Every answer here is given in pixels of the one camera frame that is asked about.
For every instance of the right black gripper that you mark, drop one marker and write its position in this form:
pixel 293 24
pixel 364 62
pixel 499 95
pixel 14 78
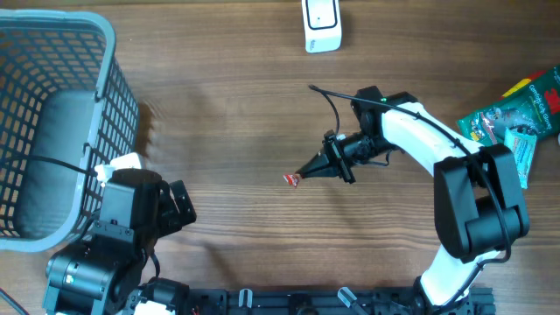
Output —
pixel 320 164

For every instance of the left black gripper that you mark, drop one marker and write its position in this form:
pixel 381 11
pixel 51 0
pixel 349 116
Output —
pixel 173 221

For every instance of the red Nescafe coffee stick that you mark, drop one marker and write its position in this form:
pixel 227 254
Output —
pixel 292 179

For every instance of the mint green tissue pack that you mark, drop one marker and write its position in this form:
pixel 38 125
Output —
pixel 523 147

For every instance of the red sauce bottle green cap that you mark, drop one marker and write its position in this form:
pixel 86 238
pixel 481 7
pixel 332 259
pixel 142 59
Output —
pixel 522 83

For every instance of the green 3M gloves package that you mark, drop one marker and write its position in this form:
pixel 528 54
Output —
pixel 533 110

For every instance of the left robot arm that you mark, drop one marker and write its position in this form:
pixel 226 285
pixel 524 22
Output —
pixel 96 273

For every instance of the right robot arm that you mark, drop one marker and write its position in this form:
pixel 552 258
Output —
pixel 479 207

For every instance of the white barcode scanner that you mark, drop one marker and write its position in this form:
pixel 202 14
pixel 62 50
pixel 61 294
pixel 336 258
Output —
pixel 322 25

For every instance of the grey plastic mesh basket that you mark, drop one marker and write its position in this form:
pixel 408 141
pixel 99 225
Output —
pixel 65 108

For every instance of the black aluminium mounting rail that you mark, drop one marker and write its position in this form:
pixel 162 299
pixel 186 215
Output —
pixel 392 300

